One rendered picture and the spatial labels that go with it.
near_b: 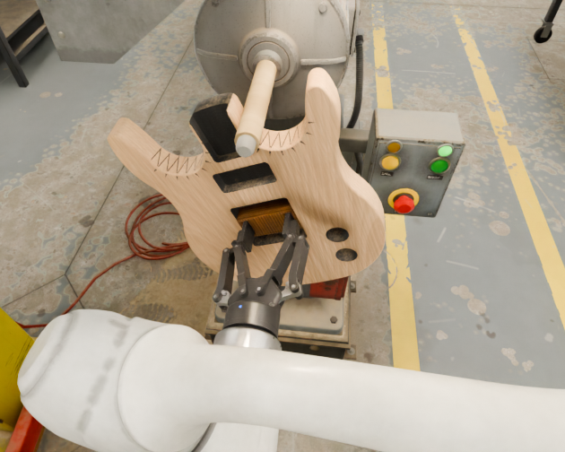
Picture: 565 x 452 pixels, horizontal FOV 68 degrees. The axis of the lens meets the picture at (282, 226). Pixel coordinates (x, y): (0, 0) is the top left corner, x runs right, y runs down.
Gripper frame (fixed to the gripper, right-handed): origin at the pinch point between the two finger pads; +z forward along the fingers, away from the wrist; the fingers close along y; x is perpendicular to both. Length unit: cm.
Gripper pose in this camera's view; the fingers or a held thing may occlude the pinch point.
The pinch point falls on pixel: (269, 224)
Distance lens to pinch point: 68.6
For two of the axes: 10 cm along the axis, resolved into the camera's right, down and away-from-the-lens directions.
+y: 9.2, -1.7, -3.5
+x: -3.7, -6.4, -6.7
